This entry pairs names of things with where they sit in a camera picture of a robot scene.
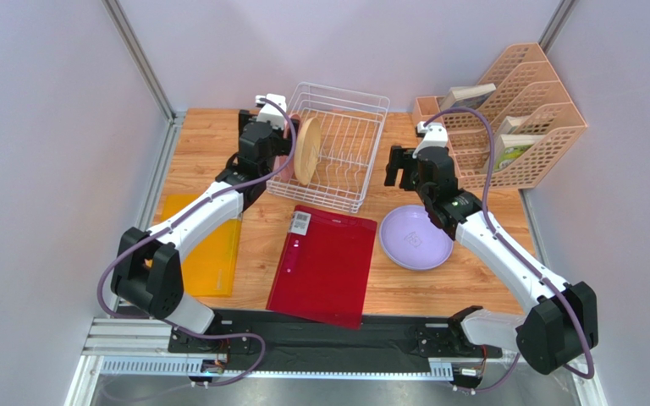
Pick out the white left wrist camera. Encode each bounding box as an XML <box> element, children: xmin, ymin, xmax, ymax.
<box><xmin>255</xmin><ymin>93</ymin><xmax>287</xmax><ymax>130</ymax></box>

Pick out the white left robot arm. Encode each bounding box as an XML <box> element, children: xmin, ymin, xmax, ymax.
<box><xmin>98</xmin><ymin>101</ymin><xmax>300</xmax><ymax>334</ymax></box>

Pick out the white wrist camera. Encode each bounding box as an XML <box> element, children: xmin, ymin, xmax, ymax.
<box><xmin>413</xmin><ymin>121</ymin><xmax>449</xmax><ymax>158</ymax></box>
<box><xmin>255</xmin><ymin>93</ymin><xmax>287</xmax><ymax>130</ymax></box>

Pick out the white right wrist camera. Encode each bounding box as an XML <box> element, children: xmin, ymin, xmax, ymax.
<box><xmin>413</xmin><ymin>121</ymin><xmax>449</xmax><ymax>158</ymax></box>

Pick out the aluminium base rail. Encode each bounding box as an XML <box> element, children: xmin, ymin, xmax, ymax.
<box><xmin>66</xmin><ymin>310</ymin><xmax>606</xmax><ymax>405</ymax></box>

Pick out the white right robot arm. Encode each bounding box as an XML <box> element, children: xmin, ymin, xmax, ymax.
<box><xmin>384</xmin><ymin>145</ymin><xmax>598</xmax><ymax>379</ymax></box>

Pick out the orange folder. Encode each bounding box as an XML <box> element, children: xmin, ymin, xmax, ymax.
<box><xmin>151</xmin><ymin>192</ymin><xmax>242</xmax><ymax>297</ymax></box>

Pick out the aluminium corner post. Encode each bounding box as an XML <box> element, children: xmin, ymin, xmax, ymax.
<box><xmin>102</xmin><ymin>0</ymin><xmax>177</xmax><ymax>122</ymax></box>
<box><xmin>538</xmin><ymin>0</ymin><xmax>580</xmax><ymax>53</ymax></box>

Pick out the middle white book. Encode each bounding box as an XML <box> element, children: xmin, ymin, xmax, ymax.
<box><xmin>495</xmin><ymin>116</ymin><xmax>531</xmax><ymax>149</ymax></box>

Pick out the yellow plate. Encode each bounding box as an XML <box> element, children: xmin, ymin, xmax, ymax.
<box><xmin>293</xmin><ymin>118</ymin><xmax>322</xmax><ymax>186</ymax></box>

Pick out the green book in rack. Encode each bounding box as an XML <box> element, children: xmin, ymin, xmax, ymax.
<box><xmin>493</xmin><ymin>134</ymin><xmax>544</xmax><ymax>173</ymax></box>

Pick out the black base mat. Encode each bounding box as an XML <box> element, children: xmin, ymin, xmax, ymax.
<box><xmin>112</xmin><ymin>304</ymin><xmax>504</xmax><ymax>373</ymax></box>

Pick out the left aluminium corner post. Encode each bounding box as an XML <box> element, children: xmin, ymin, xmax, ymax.
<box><xmin>102</xmin><ymin>0</ymin><xmax>177</xmax><ymax>122</ymax></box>

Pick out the upper book in rack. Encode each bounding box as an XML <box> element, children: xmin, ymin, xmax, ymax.
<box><xmin>438</xmin><ymin>83</ymin><xmax>497</xmax><ymax>111</ymax></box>

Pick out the red folder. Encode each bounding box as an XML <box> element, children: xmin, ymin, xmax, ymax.
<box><xmin>266</xmin><ymin>205</ymin><xmax>377</xmax><ymax>330</ymax></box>

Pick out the purple plate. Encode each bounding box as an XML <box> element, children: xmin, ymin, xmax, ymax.
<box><xmin>378</xmin><ymin>205</ymin><xmax>454</xmax><ymax>272</ymax></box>

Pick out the white wire dish rack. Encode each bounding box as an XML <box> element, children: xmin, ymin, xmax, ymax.
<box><xmin>267</xmin><ymin>82</ymin><xmax>390</xmax><ymax>213</ymax></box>

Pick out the right aluminium corner post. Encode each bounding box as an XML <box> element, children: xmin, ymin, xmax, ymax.
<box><xmin>538</xmin><ymin>0</ymin><xmax>580</xmax><ymax>53</ymax></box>

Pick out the pink file rack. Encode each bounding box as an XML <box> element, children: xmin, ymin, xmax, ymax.
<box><xmin>440</xmin><ymin>43</ymin><xmax>587</xmax><ymax>190</ymax></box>

